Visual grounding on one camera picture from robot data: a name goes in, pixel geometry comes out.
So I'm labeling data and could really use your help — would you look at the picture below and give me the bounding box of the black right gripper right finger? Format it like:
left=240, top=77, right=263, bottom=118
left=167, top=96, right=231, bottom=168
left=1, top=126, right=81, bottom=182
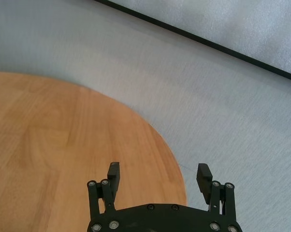
left=196, top=163, right=238, bottom=217

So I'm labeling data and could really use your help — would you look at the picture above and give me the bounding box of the black wall trim strip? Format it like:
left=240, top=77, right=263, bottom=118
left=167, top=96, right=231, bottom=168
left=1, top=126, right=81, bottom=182
left=94, top=0, right=291, bottom=84

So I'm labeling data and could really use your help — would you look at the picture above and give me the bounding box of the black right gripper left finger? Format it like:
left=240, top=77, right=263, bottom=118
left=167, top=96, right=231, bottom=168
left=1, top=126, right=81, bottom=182
left=87, top=161, right=121, bottom=216

